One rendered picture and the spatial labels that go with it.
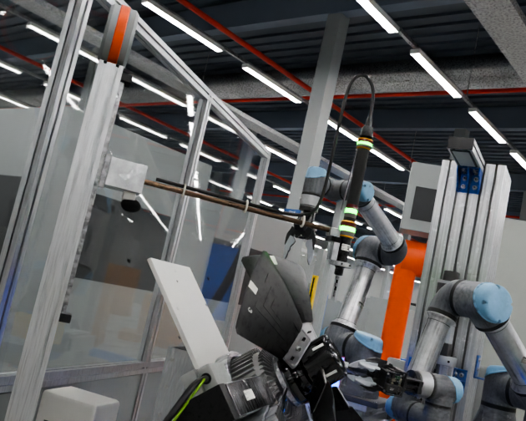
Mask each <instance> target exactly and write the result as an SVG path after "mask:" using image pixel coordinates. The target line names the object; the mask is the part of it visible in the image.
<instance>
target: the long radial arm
mask: <svg viewBox="0 0 526 421"><path fill-rule="evenodd" d="M225 387H226V389H227V391H228V393H229V395H230V398H231V400H232V402H233V404H234V406H235V409H236V411H237V413H238V415H239V418H238V419H237V420H235V421H240V420H242V419H243V418H246V417H248V416H250V415H252V414H253V413H255V412H256V411H258V410H260V409H261V408H263V407H265V406H266V405H269V407H270V406H271V405H272V404H274V403H275V401H276V400H275V398H274V396H273V394H272V392H271V389H270V387H269V385H268V383H267V381H266V379H265V377H264V375H259V376H254V377H251V378H244V379H241V380H237V381H233V382H229V383H225Z"/></svg>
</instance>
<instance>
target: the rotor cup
mask: <svg viewBox="0 0 526 421"><path fill-rule="evenodd" d="M322 343H323V345H324V346H322V347H319V348H318V349H316V350H314V351H313V350H312V349H313V348H314V347H316V346H318V345H320V344H322ZM333 352H334V353H335V354H336V355H337V359H336V358H335V357H334V354H333ZM279 361H280V365H281V369H282V372H283V373H284V376H285V378H286V381H287V382H288V384H289V386H290V388H291V390H292V392H293V393H294V394H295V395H296V397H297V398H298V399H299V400H300V401H301V402H302V403H303V404H307V403H309V398H308V395H309V393H310V389H311V386H312V385H313V383H314V382H315V380H316V376H317V374H318V373H319V370H320V368H321V367H322V369H324V372H325V376H326V375H327V374H328V373H330V372H332V371H334V370H337V372H336V373H333V374H332V375H331V376H329V377H326V381H328V382H329V383H330V385H332V384H334V383H337V382H339V381H341V380H342V379H344V378H346V377H347V369H346V365H345V363H344V361H343V359H342V357H341V354H340V353H339V351H338V349H337V347H336V345H335V343H334V342H333V341H332V340H331V339H330V337H329V336H327V335H326V334H324V335H321V336H319V337H318V338H316V339H314V340H312V341H311V343H310V345H309V346H308V348H307V350H306V351H305V353H304V354H303V356H302V358H301V360H300V362H299V363H298V364H297V366H296V367H295V368H294V369H293V370H292V369H291V368H290V367H289V366H288V365H287V364H286V362H285V361H284V360H283V359H281V360H280V359H279Z"/></svg>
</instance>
